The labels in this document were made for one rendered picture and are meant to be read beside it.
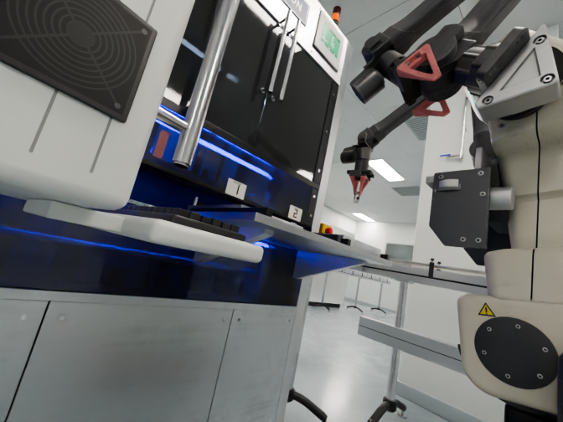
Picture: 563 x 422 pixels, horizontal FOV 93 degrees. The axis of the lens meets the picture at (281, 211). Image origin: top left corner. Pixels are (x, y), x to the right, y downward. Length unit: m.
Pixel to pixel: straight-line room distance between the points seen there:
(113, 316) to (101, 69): 0.71
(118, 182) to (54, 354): 0.66
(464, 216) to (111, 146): 0.59
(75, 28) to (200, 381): 1.02
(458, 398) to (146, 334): 2.09
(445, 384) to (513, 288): 1.93
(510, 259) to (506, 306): 0.08
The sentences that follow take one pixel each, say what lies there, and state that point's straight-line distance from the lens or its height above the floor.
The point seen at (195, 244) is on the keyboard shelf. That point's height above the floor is 0.78.
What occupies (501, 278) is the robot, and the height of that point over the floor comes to 0.84.
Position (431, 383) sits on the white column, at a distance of 2.53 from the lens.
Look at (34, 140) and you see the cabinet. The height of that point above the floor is 0.84.
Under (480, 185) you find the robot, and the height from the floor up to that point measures 1.01.
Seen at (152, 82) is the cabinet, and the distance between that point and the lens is 0.36.
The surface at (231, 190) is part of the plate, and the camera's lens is 1.02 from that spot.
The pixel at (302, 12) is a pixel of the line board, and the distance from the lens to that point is 1.58.
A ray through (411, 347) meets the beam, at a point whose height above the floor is 0.47.
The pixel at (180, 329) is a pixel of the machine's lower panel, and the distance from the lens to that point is 1.01.
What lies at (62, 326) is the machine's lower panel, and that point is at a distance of 0.91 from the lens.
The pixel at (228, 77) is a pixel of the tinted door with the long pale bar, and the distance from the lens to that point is 1.14.
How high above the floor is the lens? 0.78
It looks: 11 degrees up
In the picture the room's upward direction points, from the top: 12 degrees clockwise
